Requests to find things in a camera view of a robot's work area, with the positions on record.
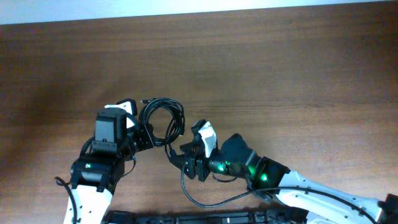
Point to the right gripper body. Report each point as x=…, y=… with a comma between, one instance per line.
x=199, y=158

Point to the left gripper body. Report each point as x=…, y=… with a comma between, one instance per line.
x=143, y=137

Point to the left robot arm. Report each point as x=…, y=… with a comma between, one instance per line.
x=101, y=163

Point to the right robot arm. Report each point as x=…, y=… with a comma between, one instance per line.
x=269, y=180

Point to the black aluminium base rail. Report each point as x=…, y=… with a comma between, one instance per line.
x=244, y=216

